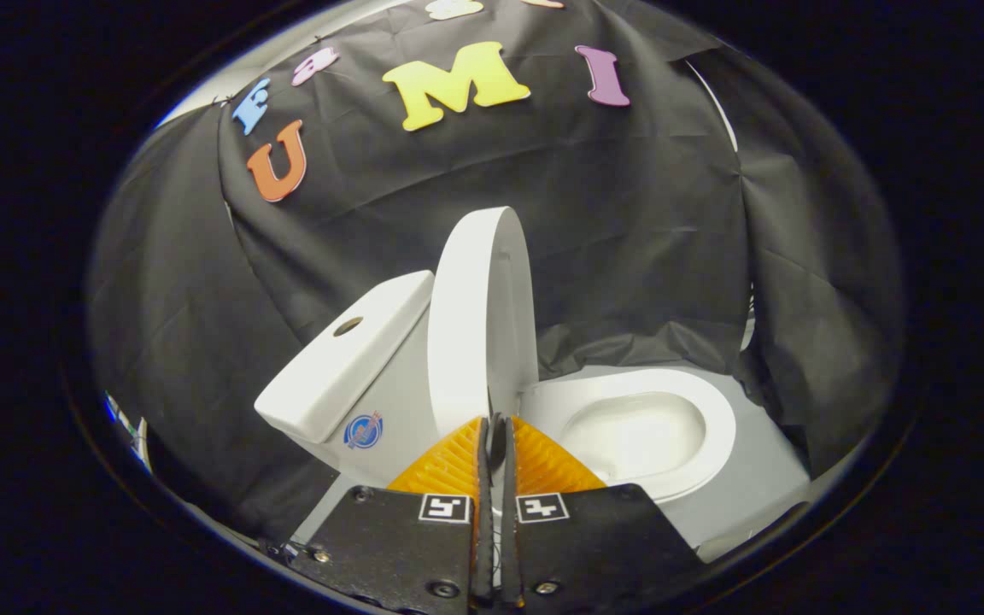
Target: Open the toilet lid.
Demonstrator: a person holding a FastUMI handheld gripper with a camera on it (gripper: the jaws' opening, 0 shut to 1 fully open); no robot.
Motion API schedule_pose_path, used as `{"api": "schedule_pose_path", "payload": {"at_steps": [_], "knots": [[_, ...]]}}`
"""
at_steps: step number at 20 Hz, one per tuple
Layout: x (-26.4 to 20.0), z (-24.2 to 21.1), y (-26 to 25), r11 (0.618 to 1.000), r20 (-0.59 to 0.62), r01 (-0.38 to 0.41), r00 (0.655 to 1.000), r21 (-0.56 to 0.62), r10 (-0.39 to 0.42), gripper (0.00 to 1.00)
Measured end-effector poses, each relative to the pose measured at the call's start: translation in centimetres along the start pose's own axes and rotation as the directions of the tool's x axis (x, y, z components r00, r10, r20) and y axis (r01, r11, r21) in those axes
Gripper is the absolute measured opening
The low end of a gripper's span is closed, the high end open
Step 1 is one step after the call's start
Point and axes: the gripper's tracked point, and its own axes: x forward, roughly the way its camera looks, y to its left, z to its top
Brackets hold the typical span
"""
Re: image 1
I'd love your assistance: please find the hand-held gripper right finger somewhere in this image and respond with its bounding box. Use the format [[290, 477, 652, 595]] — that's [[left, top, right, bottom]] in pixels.
[[497, 416, 707, 610]]

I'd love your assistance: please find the white toilet body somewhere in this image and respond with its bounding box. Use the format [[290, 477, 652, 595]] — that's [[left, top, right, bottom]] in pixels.
[[255, 271, 737, 507]]

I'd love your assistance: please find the white toilet seat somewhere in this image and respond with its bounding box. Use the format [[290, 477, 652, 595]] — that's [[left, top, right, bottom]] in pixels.
[[519, 367, 738, 504]]

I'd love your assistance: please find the black backdrop cloth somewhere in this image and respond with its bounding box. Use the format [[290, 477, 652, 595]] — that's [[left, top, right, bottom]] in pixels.
[[86, 0, 905, 548]]

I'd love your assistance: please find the white toilet tank lid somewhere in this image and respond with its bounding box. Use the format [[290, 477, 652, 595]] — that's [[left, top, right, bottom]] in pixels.
[[255, 271, 436, 445]]

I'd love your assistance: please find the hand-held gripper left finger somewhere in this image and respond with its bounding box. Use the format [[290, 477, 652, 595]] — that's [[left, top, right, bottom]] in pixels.
[[287, 416, 494, 612]]

